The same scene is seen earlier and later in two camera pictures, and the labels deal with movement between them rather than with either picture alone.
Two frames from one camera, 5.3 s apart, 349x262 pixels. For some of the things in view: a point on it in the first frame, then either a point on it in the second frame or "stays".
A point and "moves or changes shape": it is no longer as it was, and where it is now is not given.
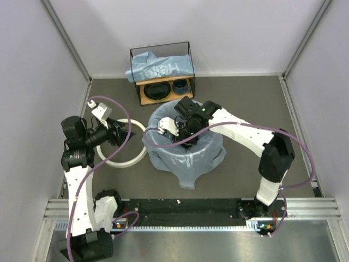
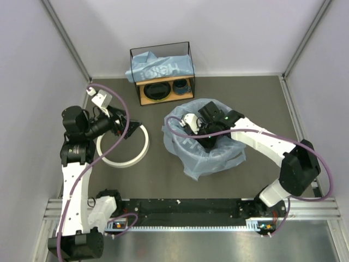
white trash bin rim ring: (124, 165) stays
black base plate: (199, 212) stays
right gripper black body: (185, 130) to (208, 142)
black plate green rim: (157, 91) stays
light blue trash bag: (186, 162) moves or changes shape
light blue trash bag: (146, 66) stays
